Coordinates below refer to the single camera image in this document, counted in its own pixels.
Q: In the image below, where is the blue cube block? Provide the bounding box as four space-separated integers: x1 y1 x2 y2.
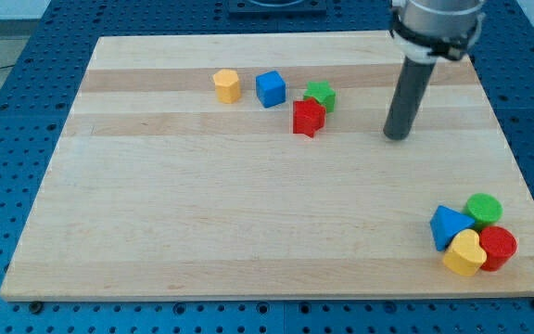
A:
255 71 286 108

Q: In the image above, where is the yellow hexagon block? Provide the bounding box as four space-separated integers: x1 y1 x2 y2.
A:
212 69 241 104

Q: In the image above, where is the yellow heart block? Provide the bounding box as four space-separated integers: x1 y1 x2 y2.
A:
442 229 487 276

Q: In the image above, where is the red cylinder block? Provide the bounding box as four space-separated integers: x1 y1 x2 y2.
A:
479 225 518 272

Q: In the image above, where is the red star block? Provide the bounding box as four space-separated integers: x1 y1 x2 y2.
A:
293 97 326 138

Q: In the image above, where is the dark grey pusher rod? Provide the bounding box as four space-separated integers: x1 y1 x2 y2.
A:
383 58 436 140

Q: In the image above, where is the green cylinder block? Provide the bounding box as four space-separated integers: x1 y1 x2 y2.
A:
463 193 503 231

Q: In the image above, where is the wooden board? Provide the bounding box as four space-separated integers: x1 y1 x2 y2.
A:
0 31 534 302

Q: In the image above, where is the blue triangle block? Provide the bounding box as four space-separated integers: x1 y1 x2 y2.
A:
430 205 475 251

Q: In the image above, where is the green star block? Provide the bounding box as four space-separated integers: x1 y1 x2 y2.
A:
303 81 337 113

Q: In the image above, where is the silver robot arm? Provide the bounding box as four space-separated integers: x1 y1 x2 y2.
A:
389 0 485 65

